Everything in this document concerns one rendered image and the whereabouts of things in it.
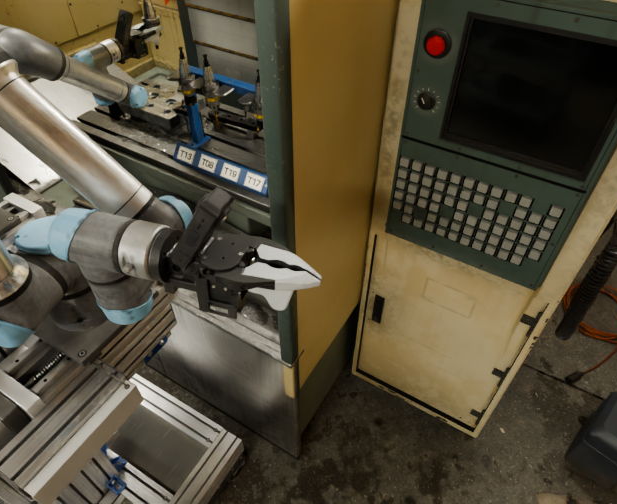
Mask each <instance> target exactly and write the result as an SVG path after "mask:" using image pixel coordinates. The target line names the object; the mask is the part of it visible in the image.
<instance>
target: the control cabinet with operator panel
mask: <svg viewBox="0 0 617 504"><path fill-rule="evenodd" d="M616 210H617V0H399V4H398V11H397V19H396V27H395V35H394V43H393V51H392V58H391V66H390V74H389V82H388V90H387V98H386V105H385V113H384V121H383V129H382V137H381V145H380V153H379V160H378V168H377V176H376V184H375V192H374V200H373V207H372V215H371V223H370V231H369V239H368V247H367V254H366V262H365V270H364V278H363V286H362V294H361V302H360V309H359V317H358V325H357V333H356V341H355V349H354V356H353V364H352V374H354V375H356V376H358V377H360V378H362V379H364V380H365V381H366V382H367V383H368V384H369V385H373V386H377V387H379V388H381V389H383V390H385V391H387V392H388V393H390V394H392V395H394V396H396V397H398V398H400V399H402V400H404V401H406V402H408V403H409V404H411V405H413V406H415V407H417V408H419V409H421V410H423V411H425V412H427V413H428V414H430V415H432V416H434V417H436V418H438V419H440V420H442V421H444V422H446V423H448V424H449V425H451V426H452V428H453V429H455V430H457V431H463V432H465V433H467V434H468V435H470V436H472V437H474V438H476V437H478V435H479V433H480V432H481V430H482V428H483V427H484V425H485V423H486V422H487V420H488V419H489V417H490V415H491V414H492V412H493V410H494V409H495V407H496V406H497V404H498V402H499V401H500V399H501V397H502V396H503V394H504V392H505V391H506V389H507V388H508V386H509V384H510V383H511V381H512V379H513V378H514V376H515V375H516V373H517V371H518V370H519V368H520V366H521V365H522V363H523V361H524V360H525V358H526V357H527V355H528V353H529V352H530V350H531V348H532V347H533V345H534V343H535V342H536V340H537V339H538V337H539V335H540V334H541V332H542V330H543V329H544V327H545V326H546V324H547V322H548V321H549V319H550V317H551V316H552V314H553V312H554V311H555V309H556V308H557V306H558V304H559V303H560V301H561V299H562V298H563V296H564V295H565V293H566V291H567V290H568V288H569V286H570V285H571V283H572V281H573V280H574V278H575V277H576V275H577V273H578V272H579V270H580V268H581V267H582V265H583V263H584V262H585V260H586V259H587V257H588V255H589V254H590V252H591V250H592V249H593V247H594V246H595V244H596V242H597V241H598V239H599V237H600V236H601V234H602V232H603V231H604V229H605V228H606V226H607V224H608V223H609V221H610V219H611V218H612V216H613V215H614V213H615V211H616Z"/></svg>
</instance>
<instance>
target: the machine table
mask: <svg viewBox="0 0 617 504"><path fill-rule="evenodd" d="M206 105H207V106H206V107H205V108H203V109H202V110H200V111H201V114H202V115H203V116H205V118H207V120H208V121H210V122H212V124H211V123H209V124H207V127H208V129H206V130H205V129H204V132H205V133H204V134H205V135H207V136H210V137H211V139H210V140H209V141H208V142H206V143H205V144H204V145H202V146H201V147H200V148H198V149H200V150H203V151H205V152H208V153H211V154H213V155H216V156H218V157H221V158H224V159H226V160H229V161H232V162H234V163H237V164H239V165H242V166H245V167H247V168H250V169H252V170H255V171H258V172H260V173H263V174H265V175H267V168H266V154H265V141H264V133H263V132H264V129H262V131H260V132H259V135H258V136H257V137H256V138H254V139H249V138H247V129H244V128H240V127H237V126H235V127H234V126H233V125H230V124H227V125H225V126H224V127H222V128H221V129H220V130H218V129H214V126H213V120H212V119H210V118H209V116H208V112H209V111H210V110H211V109H210V108H209V107H208V101H206ZM94 109H95V111H94V110H89V111H87V112H86V113H84V114H82V115H80V116H78V117H77V120H79V121H80V122H79V121H76V120H74V119H73V120H71V121H73V122H74V123H75V124H76V125H77V126H78V127H79V128H80V129H81V130H83V131H84V132H85V133H86V134H87V135H88V136H89V137H90V138H91V139H93V140H94V141H95V142H96V143H97V144H98V145H99V146H100V147H101V148H103V149H104V150H105V151H106V152H107V153H108V154H109V155H110V156H111V157H113V158H114V159H115V160H116V161H118V162H120V163H122V164H125V165H127V166H129V167H132V168H134V169H136V170H139V171H141V172H143V173H146V174H148V175H150V176H153V177H155V178H157V179H160V180H162V181H164V182H167V183H169V184H171V185H174V186H176V187H178V188H181V189H183V190H185V191H188V192H190V193H192V194H195V195H197V196H199V197H201V198H202V197H203V196H204V195H205V194H206V193H207V192H210V193H211V192H212V191H213V190H214V189H215V188H216V187H217V186H219V187H220V188H221V189H223V190H224V191H225V192H227V193H228V194H230V195H231V196H232V197H234V198H235V199H234V200H233V202H232V204H231V205H230V208H231V210H232V211H234V212H236V213H239V214H241V215H243V216H246V217H248V218H250V219H253V220H255V221H257V222H260V223H262V224H264V225H267V226H269V227H271V220H270V207H269V194H268V195H267V196H266V197H264V196H262V195H259V194H257V193H254V192H252V191H249V190H247V189H244V188H242V187H239V186H237V185H235V184H232V183H230V182H227V181H225V180H222V179H220V178H217V177H215V176H212V175H210V174H207V173H205V172H202V171H200V170H197V169H195V168H192V167H190V166H187V165H185V164H182V163H180V162H178V161H175V160H174V159H173V156H174V152H175V151H174V150H175V149H176V146H177V142H174V141H171V142H170V141H168V140H166V141H167V142H166V141H164V140H163V141H164V142H162V141H160V140H158V139H157V138H159V137H160V136H156V135H154V134H153V135H154V136H153V135H152V136H153V137H151V136H150V137H148V138H143V139H140V140H137V137H138V136H139V135H137V137H136V136H134V134H135V133H134V132H135V131H134V130H133V129H132V128H131V129H132V130H133V131H131V129H127V128H128V127H126V126H127V125H129V124H127V123H125V122H122V121H121V120H120V118H118V117H115V116H113V115H110V112H109V108H108V106H106V105H104V106H101V105H98V106H97V107H95V108H94ZM228 109H229V110H228ZM218 110H219V111H222V112H224V111H225V112H227V113H231V114H234V115H237V116H241V117H245V111H243V110H241V109H238V108H235V107H232V106H228V105H225V104H222V103H220V107H219V108H218ZM227 110H228V111H227ZM96 111H97V112H96ZM232 111H233V112H232ZM202 115H201V116H202ZM108 116H109V117H108ZM203 116H202V117H203ZM112 117H113V118H112ZM118 119H119V120H118ZM115 122H116V123H115ZM118 122H119V123H118ZM116 124H117V125H116ZM126 124H127V125H126ZM110 125H111V126H110ZM121 125H124V126H123V127H124V128H126V129H123V127H122V126H121ZM96 127H97V128H96ZM110 127H111V128H112V129H113V128H114V127H115V128H114V130H115V131H114V130H112V129H111V128H110ZM226 127H227V128H226ZM94 128H95V129H94ZM106 128H107V129H106ZM108 128H109V129H108ZM121 128H122V129H123V130H122V129H121ZM212 128H213V129H212ZM93 129H94V130H93ZM119 129H120V130H121V132H122V135H121V136H123V133H124V134H125V133H126V135H125V136H123V137H126V136H127V137H126V138H129V139H131V136H130V135H132V136H133V137H132V139H131V140H134V139H135V138H136V140H134V141H136V142H138V143H140V142H141V143H140V145H143V146H140V145H135V144H133V143H131V142H129V141H125V143H126V144H125V143H124V142H122V140H123V139H121V138H117V137H116V135H117V136H118V135H120V133H121V132H120V130H119ZM182 129H183V128H180V129H179V131H180V130H181V131H183V130H182ZM124 130H125V131H124ZM211 130H212V132H211ZM93 131H94V132H93ZM179 131H178V133H179ZM181 131H180V132H181ZM209 131H210V132H209ZM96 132H97V133H96ZM127 132H128V133H130V135H129V134H128V133H127ZM190 133H191V132H189V133H186V132H185V133H181V134H180V133H179V136H178V140H179V141H181V142H182V143H184V144H188V143H189V142H188V141H192V139H193V138H192V135H190ZM217 133H218V134H217ZM213 134H214V135H213ZM129 136H130V137H129ZM114 137H115V138H114ZM189 138H190V139H189ZM151 139H152V140H151ZM260 139H261V140H260ZM146 142H147V143H146ZM159 142H160V144H159ZM186 142H188V143H186ZM166 143H167V144H166ZM128 144H129V145H128ZM132 144H133V145H132ZM164 145H165V146H164ZM156 146H157V147H156ZM167 146H168V147H167ZM139 147H140V148H139ZM145 147H147V148H148V147H149V148H153V149H156V150H159V151H161V149H166V150H168V151H167V152H168V153H167V152H166V151H165V152H163V151H161V152H163V153H165V154H167V155H168V157H166V156H163V155H160V154H158V153H157V154H156V152H153V151H151V150H148V149H146V148H145ZM158 147H159V148H158ZM212 148H213V149H212ZM145 150H146V151H145ZM172 150H173V151H172ZM217 153H218V154H219V155H218V154H217ZM152 154H153V155H152ZM172 155H173V156H172ZM169 157H170V158H169ZM167 158H168V159H167Z"/></svg>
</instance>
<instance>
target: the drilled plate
mask: <svg viewBox="0 0 617 504"><path fill-rule="evenodd" d="M156 84H158V85H156ZM152 85H154V86H152ZM158 87H159V88H158ZM143 88H144V89H145V90H146V92H147V95H148V98H149V99H147V103H146V105H145V106H144V107H143V108H132V107H130V106H127V105H123V104H120V103H119V104H120V107H121V111H122V112H124V113H127V114H130V115H133V116H135V117H138V118H141V119H143V120H146V121H149V122H151V123H154V124H157V125H159V126H162V127H165V128H167V129H170V130H172V129H173V128H175V127H176V126H178V125H179V124H181V123H182V122H184V121H185V116H184V115H183V114H180V113H177V112H175V111H174V110H173V111H174V112H172V109H173V107H177V105H178V106H179V105H181V104H182V101H181V100H182V99H184V94H183V93H182V92H181V93H180V92H179V91H177V89H178V87H175V86H172V85H169V84H166V83H163V82H160V81H157V80H156V81H154V82H152V83H151V84H149V85H147V86H145V87H143ZM153 88H156V89H153ZM157 88H158V89H159V90H158V89H157ZM168 88H169V89H168ZM165 89H166V90H165ZM165 91H166V92H165ZM154 92H155V93H154ZM158 92H159V93H160V92H161V93H160V95H159V94H158ZM158 96H159V97H158ZM156 97H157V98H156ZM196 97H197V103H198V108H199V111H200V110H202V109H203V108H205V107H206V106H207V105H206V99H205V96H203V95H200V94H197V93H196ZM152 98H153V99H152ZM176 99H177V101H176ZM176 102H177V103H176ZM151 103H152V104H151ZM166 103H167V104H171V105H169V106H168V105H167V104H166ZM174 103H175V104H174ZM172 106H173V107H172ZM148 107H149V109H148ZM165 109H167V111H166V110H165ZM169 109H171V110H169ZM163 110H165V111H163ZM162 111H163V112H162ZM164 113H165V114H164Z"/></svg>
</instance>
